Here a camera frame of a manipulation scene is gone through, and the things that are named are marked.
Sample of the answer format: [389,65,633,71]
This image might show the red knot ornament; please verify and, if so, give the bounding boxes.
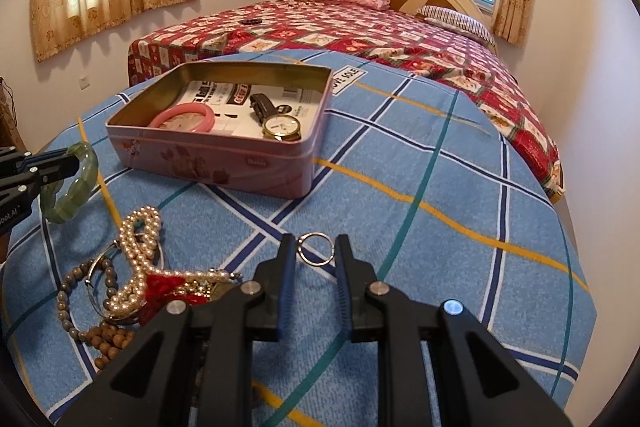
[132,271,211,313]

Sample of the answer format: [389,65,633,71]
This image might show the silver ring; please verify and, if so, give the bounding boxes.
[297,232,335,266]

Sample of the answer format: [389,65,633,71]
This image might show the brown wooden furniture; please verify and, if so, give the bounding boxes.
[0,77,26,148]

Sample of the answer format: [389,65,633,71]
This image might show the pink bangle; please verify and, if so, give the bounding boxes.
[149,103,217,132]

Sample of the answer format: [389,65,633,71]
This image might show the gold wristwatch black strap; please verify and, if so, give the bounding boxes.
[248,93,303,142]

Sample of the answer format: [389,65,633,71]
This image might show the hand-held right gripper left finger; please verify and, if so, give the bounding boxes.
[57,233,298,427]

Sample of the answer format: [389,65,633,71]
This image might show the pink tin box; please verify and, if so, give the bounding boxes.
[105,61,335,199]

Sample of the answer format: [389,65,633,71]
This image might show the printed paper sheet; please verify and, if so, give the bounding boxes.
[172,79,326,140]

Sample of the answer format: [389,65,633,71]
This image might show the pearl necklace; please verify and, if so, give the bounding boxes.
[107,205,243,320]

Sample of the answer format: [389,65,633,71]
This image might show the red patchwork bed quilt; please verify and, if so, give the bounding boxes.
[127,0,563,202]

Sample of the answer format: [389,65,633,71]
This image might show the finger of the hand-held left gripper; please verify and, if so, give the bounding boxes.
[0,176,64,208]
[0,146,81,180]

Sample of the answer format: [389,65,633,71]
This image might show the green jade bangle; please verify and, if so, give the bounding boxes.
[40,141,99,224]

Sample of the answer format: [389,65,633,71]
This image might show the striped pillow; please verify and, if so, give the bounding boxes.
[416,5,496,45]

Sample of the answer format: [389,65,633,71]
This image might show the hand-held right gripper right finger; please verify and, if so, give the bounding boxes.
[334,234,573,427]

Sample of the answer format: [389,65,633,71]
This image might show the white cloth label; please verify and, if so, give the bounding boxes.
[330,63,368,96]

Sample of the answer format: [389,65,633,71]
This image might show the brown wooden bead bracelet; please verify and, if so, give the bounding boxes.
[80,324,136,370]

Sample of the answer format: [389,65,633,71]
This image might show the grey bead bracelet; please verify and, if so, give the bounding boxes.
[56,257,121,348]

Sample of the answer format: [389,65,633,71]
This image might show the gold bead chain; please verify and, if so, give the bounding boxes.
[190,279,236,303]

